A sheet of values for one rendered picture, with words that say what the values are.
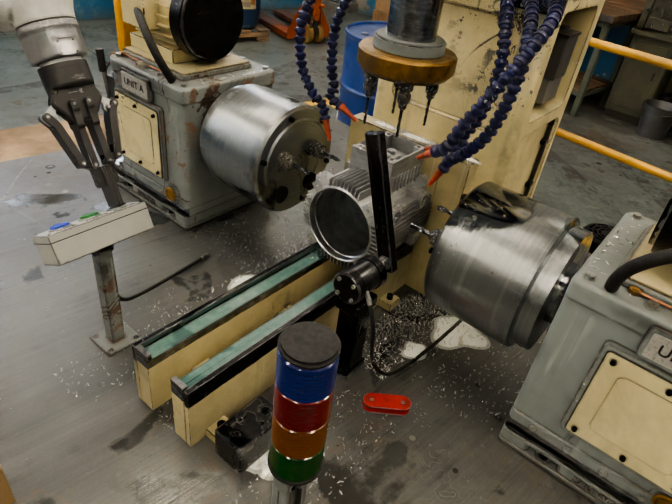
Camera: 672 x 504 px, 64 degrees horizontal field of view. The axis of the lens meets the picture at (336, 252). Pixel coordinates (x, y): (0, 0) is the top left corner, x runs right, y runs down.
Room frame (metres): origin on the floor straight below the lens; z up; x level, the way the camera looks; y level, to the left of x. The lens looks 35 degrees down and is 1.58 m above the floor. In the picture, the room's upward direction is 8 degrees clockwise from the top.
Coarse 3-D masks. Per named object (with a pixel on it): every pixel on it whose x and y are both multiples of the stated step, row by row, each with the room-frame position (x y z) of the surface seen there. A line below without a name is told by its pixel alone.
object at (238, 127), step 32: (224, 96) 1.17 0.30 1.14; (256, 96) 1.14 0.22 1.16; (288, 96) 1.17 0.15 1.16; (224, 128) 1.08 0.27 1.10; (256, 128) 1.05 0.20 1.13; (288, 128) 1.07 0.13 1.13; (320, 128) 1.15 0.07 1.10; (224, 160) 1.05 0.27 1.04; (256, 160) 1.01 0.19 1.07; (288, 160) 1.03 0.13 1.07; (320, 160) 1.16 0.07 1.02; (256, 192) 1.01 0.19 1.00; (288, 192) 1.08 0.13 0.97
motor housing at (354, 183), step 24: (360, 168) 0.97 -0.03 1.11; (312, 192) 0.95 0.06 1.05; (336, 192) 1.00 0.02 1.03; (360, 192) 0.88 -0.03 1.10; (312, 216) 0.94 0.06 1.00; (336, 216) 0.99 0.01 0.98; (360, 216) 1.04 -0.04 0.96; (408, 216) 0.93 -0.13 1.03; (336, 240) 0.94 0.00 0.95; (360, 240) 0.97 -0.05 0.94
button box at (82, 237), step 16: (128, 208) 0.76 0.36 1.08; (144, 208) 0.77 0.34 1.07; (80, 224) 0.69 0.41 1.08; (96, 224) 0.71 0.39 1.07; (112, 224) 0.72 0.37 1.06; (128, 224) 0.74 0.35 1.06; (144, 224) 0.76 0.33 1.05; (48, 240) 0.64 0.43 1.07; (64, 240) 0.66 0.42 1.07; (80, 240) 0.67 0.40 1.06; (96, 240) 0.69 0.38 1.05; (112, 240) 0.71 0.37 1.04; (48, 256) 0.65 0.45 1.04; (64, 256) 0.64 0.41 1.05; (80, 256) 0.66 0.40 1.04
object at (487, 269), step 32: (480, 192) 0.83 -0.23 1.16; (512, 192) 0.85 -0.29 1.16; (448, 224) 0.77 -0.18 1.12; (480, 224) 0.76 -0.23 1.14; (512, 224) 0.75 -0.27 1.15; (544, 224) 0.75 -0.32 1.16; (576, 224) 0.79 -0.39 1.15; (448, 256) 0.74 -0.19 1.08; (480, 256) 0.72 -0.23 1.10; (512, 256) 0.71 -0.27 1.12; (544, 256) 0.70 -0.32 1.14; (576, 256) 0.74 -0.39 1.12; (448, 288) 0.72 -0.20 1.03; (480, 288) 0.70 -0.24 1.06; (512, 288) 0.67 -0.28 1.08; (544, 288) 0.67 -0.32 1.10; (480, 320) 0.69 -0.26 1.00; (512, 320) 0.66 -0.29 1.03; (544, 320) 0.71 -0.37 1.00
